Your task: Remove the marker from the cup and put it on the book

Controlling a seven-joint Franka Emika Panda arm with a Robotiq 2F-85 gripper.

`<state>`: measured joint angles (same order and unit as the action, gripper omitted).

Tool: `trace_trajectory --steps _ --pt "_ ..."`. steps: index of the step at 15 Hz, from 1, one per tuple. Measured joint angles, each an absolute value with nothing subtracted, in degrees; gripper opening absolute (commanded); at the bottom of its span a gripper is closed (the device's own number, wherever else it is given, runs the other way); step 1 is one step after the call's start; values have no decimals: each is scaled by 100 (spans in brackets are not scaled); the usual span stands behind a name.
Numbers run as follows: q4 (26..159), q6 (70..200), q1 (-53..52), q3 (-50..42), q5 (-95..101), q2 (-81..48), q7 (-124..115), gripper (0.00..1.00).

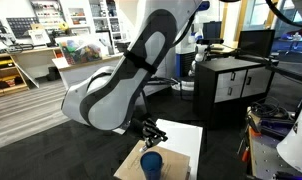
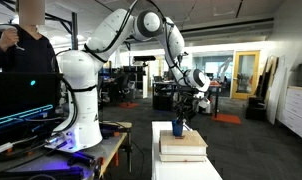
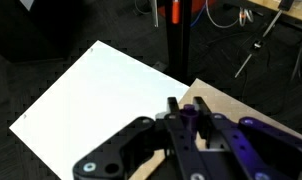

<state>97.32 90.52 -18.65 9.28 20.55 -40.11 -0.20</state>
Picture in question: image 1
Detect wall parts organiser rack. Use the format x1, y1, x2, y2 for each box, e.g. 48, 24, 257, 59
29, 0, 67, 31

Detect wooden workbench top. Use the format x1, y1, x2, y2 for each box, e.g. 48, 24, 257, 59
245, 113, 259, 180

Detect wooden desk with shelves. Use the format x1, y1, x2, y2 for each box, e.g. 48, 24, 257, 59
0, 46, 64, 99

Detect clear bin of colourful toys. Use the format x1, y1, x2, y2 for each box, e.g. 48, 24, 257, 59
59, 39, 104, 65

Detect bar clamp with orange handle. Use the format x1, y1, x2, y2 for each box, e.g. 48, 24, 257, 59
236, 138, 251, 165

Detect white drawer counter wood top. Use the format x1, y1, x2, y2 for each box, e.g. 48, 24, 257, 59
51, 53, 124, 89

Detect white sheet of paper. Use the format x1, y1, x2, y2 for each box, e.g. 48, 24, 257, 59
51, 56, 70, 70

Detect blue storage cabinet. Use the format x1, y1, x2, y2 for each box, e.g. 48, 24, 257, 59
175, 51, 196, 79

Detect stacked white bins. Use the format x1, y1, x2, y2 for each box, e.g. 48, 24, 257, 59
170, 77, 195, 93

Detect black cabinet with white drawers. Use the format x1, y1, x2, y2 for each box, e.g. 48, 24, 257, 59
193, 57, 275, 129

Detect large black wall keyboard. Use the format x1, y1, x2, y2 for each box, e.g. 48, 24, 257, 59
5, 16, 40, 38

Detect small white humanoid robot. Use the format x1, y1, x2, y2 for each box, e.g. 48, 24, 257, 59
189, 28, 209, 78

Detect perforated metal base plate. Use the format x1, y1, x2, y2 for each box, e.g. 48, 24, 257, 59
249, 128, 302, 180

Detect black cable bundle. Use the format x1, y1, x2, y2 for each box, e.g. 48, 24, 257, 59
249, 99, 292, 121

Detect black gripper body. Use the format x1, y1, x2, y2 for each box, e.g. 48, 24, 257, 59
129, 117, 149, 138

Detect black camera boom stand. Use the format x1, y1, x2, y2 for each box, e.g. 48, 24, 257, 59
196, 37, 302, 85

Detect black computer monitor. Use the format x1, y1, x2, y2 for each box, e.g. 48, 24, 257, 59
238, 29, 276, 58

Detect yellow tool on desk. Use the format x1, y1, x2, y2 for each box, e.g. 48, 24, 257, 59
58, 21, 70, 33

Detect dark blue equipment box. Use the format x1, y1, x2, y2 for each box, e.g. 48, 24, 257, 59
257, 118, 296, 141

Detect white picture frame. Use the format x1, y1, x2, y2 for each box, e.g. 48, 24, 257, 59
27, 28, 52, 46

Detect blue plastic cup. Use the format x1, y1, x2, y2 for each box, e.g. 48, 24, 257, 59
139, 150, 164, 180

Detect black electronic device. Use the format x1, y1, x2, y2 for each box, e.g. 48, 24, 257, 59
115, 39, 132, 54

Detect white shelving unit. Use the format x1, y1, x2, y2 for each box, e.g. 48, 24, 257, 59
59, 0, 122, 56

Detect black floor bin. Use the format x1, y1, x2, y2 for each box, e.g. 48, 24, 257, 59
45, 65, 62, 82

